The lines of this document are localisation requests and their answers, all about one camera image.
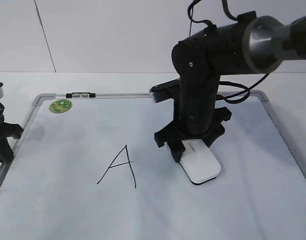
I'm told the white board eraser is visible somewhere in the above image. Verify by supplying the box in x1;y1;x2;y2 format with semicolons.
179;139;221;186

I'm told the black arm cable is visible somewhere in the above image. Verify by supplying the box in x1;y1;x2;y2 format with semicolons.
187;0;270;105

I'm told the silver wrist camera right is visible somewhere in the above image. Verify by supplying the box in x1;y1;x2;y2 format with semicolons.
149;78;180;103

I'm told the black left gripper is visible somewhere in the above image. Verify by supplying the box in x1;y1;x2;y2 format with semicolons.
0;102;24;163

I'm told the white board with grey frame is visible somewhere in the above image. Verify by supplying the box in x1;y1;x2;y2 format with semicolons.
0;91;306;240

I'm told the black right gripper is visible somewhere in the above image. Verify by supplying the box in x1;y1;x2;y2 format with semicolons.
154;101;232;162

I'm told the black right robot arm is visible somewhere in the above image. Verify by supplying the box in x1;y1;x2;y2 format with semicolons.
150;11;306;162

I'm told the round green magnet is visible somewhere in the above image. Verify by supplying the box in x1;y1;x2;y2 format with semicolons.
49;99;73;114

